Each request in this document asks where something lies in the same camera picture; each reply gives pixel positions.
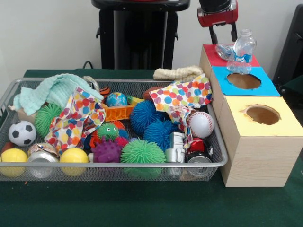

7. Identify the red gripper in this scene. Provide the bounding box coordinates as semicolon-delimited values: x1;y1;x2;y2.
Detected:
197;0;239;45

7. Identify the cream cloth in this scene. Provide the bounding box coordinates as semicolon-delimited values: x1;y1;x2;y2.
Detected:
153;64;205;80

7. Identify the polka dot cloth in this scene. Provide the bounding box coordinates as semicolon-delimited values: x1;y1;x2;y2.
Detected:
44;87;107;156
150;74;214;112

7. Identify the brown toy football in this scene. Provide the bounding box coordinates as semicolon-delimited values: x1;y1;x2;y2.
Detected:
143;87;164;100

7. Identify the silver toy robot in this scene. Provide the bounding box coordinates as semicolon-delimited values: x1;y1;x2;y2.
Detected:
165;131;187;163

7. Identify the mint green cloth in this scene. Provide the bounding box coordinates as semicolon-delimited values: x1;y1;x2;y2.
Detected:
13;73;104;116

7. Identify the wooden box with three holes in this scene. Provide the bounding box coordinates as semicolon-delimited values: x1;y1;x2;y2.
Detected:
198;44;303;188

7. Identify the silver mesh bin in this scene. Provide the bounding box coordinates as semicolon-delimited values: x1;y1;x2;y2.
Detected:
0;78;229;182

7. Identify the black upright panel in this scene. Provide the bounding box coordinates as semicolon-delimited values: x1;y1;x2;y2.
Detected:
272;3;303;109

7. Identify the green covered side table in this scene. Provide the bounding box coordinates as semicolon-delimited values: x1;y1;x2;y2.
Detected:
281;75;303;95

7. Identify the white baseball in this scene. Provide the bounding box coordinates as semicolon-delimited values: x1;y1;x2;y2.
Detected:
187;111;215;139

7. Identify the blue spiky ball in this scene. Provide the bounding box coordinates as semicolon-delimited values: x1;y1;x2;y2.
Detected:
129;100;180;151

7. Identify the purple spiky toy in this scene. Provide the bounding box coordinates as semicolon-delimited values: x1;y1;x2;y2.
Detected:
91;137;124;163

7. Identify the dark green table cloth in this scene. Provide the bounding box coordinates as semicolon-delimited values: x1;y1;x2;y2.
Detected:
0;68;303;227

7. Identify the yellow tennis ball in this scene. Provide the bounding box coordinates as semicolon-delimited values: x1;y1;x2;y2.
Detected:
59;148;89;177

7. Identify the black and white soccer ball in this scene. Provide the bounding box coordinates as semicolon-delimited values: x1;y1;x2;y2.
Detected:
8;120;37;147

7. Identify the smooth yellow ball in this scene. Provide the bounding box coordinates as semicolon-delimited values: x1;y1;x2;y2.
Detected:
0;148;29;177

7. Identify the black cable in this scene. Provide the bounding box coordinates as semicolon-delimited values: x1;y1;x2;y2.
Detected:
82;61;102;70

